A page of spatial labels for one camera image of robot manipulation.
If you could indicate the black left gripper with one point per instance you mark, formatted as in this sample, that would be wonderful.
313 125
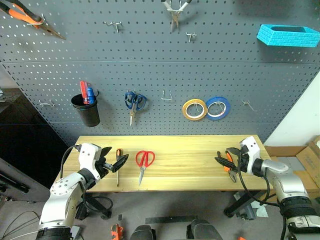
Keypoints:
101 168

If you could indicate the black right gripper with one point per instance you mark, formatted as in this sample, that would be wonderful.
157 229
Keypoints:
242 162

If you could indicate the orange black screwdriver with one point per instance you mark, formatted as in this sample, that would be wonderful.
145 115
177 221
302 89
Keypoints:
118 172

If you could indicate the orange black combination pliers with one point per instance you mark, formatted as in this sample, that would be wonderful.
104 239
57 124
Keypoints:
234 176

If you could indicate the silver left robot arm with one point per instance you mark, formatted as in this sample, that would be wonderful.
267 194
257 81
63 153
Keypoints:
62 192

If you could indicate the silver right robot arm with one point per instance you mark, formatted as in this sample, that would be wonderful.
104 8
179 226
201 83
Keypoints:
287 180

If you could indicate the gray metal pegboard wall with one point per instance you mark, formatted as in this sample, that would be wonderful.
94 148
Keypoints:
225 70

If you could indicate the large open cardboard box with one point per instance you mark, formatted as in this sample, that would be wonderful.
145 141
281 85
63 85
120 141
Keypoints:
277 151

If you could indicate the black plastic cup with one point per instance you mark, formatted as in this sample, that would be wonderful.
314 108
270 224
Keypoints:
89 115

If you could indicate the blue tape roll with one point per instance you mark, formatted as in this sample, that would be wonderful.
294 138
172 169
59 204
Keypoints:
226 105

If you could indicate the small black floor piece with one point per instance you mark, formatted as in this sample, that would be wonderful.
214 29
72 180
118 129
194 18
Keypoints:
120 217

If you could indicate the yellow tape roll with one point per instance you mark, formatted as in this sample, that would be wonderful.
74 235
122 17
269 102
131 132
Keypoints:
185 112

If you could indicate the blue marker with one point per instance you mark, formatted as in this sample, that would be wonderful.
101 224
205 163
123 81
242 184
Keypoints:
91 96

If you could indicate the red utility knife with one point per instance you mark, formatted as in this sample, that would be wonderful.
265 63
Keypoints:
83 91

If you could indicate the orange black floor object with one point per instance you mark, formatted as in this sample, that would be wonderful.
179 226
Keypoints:
117 232

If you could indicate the dark rounded shape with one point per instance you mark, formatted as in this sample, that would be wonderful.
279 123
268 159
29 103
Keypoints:
143 233
203 231

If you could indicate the small orange floor object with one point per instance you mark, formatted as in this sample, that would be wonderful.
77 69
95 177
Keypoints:
241 238

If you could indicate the small labelled cardboard box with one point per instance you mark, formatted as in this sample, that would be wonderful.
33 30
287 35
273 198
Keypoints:
314 147

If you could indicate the black floor strip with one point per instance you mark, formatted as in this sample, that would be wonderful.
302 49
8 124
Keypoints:
171 219

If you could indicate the blue brick-pattern basket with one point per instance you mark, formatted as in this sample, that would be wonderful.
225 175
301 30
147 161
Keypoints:
285 38

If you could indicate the metal double pegboard hook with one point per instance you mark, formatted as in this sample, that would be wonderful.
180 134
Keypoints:
115 24

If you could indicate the orange black long-nose pliers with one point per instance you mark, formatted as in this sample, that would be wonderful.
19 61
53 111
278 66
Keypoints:
22 15

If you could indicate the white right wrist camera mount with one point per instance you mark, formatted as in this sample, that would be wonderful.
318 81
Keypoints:
251 147

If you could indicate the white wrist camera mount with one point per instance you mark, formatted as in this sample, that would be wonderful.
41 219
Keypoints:
251 147
87 156

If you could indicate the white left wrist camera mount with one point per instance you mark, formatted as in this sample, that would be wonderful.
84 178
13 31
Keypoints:
87 156

